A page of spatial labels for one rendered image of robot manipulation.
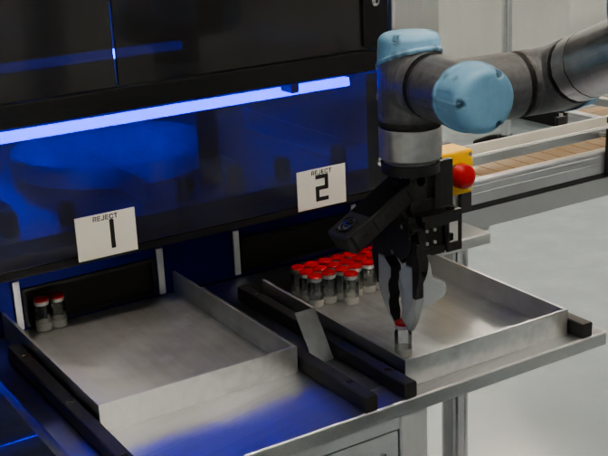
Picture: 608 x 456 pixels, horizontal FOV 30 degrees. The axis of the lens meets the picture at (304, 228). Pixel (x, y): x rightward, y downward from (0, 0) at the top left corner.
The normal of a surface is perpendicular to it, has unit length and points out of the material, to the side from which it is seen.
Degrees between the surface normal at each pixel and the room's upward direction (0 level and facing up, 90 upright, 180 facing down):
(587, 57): 86
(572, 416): 0
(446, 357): 90
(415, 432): 90
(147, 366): 0
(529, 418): 0
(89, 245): 90
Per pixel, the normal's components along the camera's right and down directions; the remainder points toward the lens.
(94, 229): 0.53, 0.24
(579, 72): -0.77, 0.51
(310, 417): -0.04, -0.95
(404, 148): -0.23, 0.31
